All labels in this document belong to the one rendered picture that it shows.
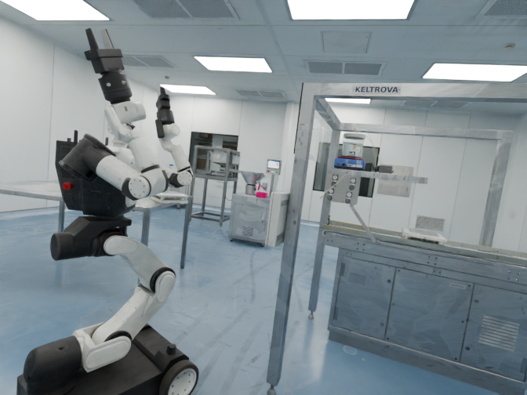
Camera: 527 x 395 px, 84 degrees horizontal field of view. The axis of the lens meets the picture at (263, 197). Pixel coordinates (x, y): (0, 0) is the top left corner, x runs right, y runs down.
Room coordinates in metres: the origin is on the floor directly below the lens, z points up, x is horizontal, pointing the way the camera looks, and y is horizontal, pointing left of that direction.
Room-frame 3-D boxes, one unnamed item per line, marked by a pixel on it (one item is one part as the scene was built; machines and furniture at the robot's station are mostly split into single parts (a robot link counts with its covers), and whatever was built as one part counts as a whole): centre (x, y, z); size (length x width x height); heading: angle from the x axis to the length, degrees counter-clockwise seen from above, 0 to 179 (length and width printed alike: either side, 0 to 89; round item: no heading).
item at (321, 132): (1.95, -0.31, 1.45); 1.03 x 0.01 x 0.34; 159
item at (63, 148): (1.31, 0.72, 1.08); 0.34 x 0.30 x 0.36; 4
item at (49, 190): (2.71, 1.54, 0.80); 1.50 x 1.10 x 0.04; 88
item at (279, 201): (1.46, -0.09, 0.96); 0.17 x 0.06 x 0.26; 159
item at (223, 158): (5.50, 0.75, 0.75); 1.43 x 1.06 x 1.50; 77
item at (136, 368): (1.34, 0.66, 0.19); 0.64 x 0.52 x 0.33; 140
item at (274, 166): (4.90, -0.11, 1.07); 0.23 x 0.10 x 0.62; 77
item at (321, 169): (6.98, -1.83, 1.43); 1.38 x 0.01 x 1.16; 77
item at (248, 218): (4.81, 0.13, 0.38); 0.63 x 0.57 x 0.76; 77
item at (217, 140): (7.75, 1.45, 1.43); 1.32 x 0.01 x 1.11; 77
